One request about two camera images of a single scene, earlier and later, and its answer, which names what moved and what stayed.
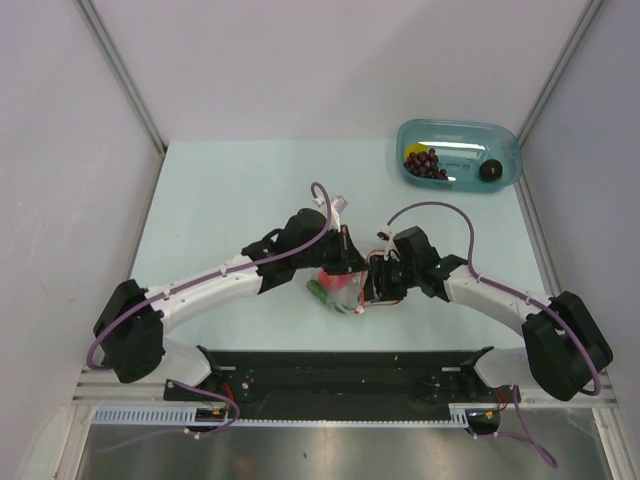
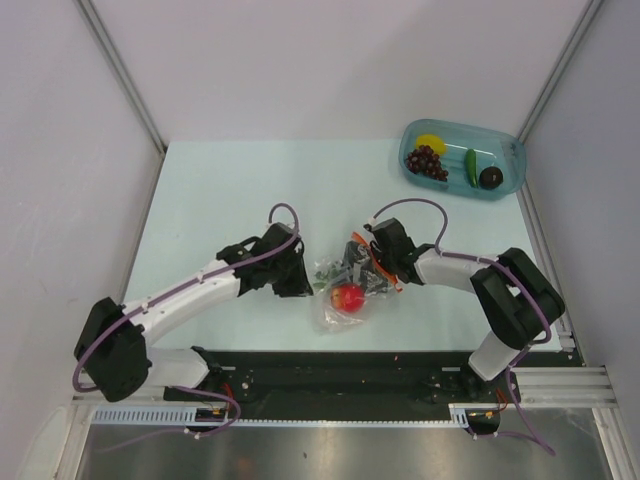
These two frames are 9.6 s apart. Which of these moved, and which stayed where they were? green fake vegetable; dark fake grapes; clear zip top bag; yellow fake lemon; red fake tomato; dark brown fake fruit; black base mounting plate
Moved: red fake tomato; clear zip top bag; yellow fake lemon; dark brown fake fruit; green fake vegetable
Stayed: dark fake grapes; black base mounting plate
